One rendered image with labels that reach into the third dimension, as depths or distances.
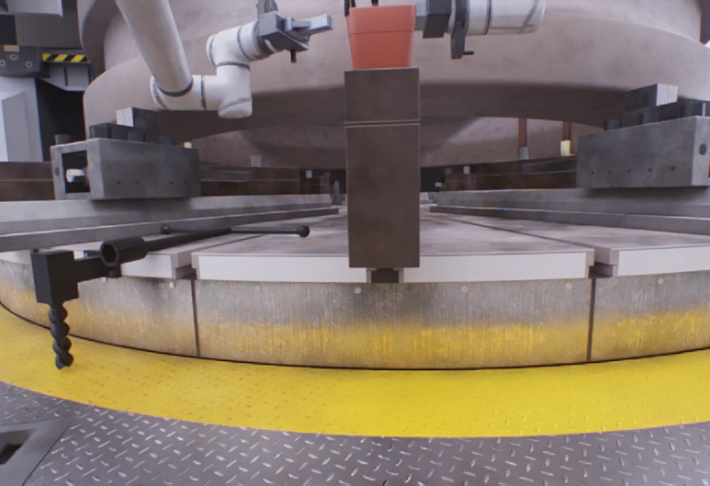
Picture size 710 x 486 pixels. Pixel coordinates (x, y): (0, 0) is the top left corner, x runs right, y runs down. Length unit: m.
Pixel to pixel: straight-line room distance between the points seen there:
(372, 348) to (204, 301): 0.48
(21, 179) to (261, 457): 2.30
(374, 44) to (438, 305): 0.61
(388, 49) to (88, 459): 0.93
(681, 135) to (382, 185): 1.11
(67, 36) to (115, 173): 3.44
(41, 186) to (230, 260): 1.88
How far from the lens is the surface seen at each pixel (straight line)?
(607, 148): 1.75
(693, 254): 1.31
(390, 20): 0.84
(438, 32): 1.03
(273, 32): 0.99
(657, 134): 1.64
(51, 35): 5.05
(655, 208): 1.73
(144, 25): 0.88
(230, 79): 1.09
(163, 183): 1.76
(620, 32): 1.96
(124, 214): 1.75
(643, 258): 1.19
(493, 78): 1.59
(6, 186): 2.79
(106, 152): 1.64
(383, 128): 0.75
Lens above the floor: 0.45
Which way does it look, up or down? 7 degrees down
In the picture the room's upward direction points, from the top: 1 degrees counter-clockwise
